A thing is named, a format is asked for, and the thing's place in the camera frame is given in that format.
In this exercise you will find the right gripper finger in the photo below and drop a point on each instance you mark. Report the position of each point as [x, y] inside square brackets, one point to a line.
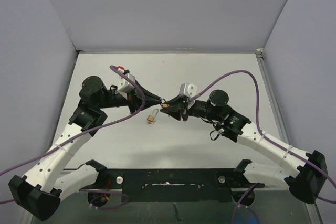
[177, 101]
[175, 112]

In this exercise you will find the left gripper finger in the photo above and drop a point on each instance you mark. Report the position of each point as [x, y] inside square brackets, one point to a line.
[149, 96]
[136, 104]

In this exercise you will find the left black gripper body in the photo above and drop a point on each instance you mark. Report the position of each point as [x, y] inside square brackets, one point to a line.
[115, 99]

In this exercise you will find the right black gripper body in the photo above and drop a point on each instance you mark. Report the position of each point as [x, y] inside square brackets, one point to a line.
[199, 109]

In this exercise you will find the long-shackle brass padlock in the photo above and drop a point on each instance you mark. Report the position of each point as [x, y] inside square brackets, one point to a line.
[151, 117]
[164, 103]

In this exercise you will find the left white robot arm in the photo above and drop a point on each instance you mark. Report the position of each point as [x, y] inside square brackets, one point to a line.
[39, 190]

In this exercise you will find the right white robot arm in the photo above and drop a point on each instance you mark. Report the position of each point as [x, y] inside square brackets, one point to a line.
[300, 172]

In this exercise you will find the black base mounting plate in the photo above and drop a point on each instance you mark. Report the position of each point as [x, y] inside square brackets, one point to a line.
[174, 185]

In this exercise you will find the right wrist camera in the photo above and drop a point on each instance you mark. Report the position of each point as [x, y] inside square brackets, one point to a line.
[188, 90]

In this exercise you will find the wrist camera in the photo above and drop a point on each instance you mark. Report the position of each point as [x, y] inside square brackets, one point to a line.
[124, 86]
[188, 90]

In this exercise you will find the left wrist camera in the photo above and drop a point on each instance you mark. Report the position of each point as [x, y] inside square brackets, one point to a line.
[124, 86]

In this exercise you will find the aluminium frame rail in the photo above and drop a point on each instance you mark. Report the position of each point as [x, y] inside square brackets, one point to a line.
[275, 108]

